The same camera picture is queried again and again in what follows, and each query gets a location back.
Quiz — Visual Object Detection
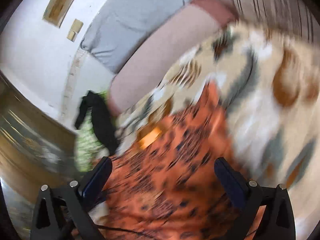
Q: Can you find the orange black floral garment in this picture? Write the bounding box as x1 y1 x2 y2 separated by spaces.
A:
94 82 239 239

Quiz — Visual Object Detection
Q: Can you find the green patterned white cloth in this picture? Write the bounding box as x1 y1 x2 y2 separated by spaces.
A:
74 97 108 172

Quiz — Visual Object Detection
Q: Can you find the brown wooden glass-panel wardrobe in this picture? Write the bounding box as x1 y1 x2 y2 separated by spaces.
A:
1 76 77 239

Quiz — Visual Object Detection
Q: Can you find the beige leaf-patterned fleece blanket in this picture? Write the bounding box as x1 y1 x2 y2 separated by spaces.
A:
117 22 319 239

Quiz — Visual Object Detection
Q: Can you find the grey pillow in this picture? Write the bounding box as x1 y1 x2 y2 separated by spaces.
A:
80 0 192 74

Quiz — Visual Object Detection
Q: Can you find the brown striped fuzzy blanket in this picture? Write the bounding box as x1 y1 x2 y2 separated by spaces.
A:
233 0 319 44

